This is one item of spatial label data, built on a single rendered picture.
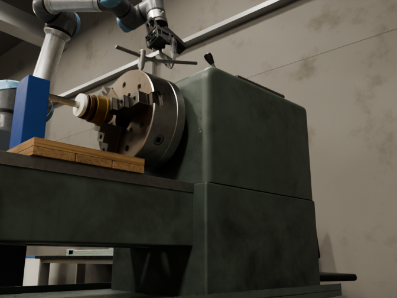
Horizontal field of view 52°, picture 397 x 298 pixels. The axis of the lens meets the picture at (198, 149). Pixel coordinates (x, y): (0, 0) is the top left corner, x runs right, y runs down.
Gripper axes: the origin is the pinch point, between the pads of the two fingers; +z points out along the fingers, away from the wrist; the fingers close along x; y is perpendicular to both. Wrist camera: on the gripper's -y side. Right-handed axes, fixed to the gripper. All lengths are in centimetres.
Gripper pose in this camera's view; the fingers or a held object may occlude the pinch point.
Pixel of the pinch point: (172, 66)
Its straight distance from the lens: 150.8
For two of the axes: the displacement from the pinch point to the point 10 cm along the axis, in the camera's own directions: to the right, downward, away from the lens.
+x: 6.6, -4.8, -5.8
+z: 2.1, 8.6, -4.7
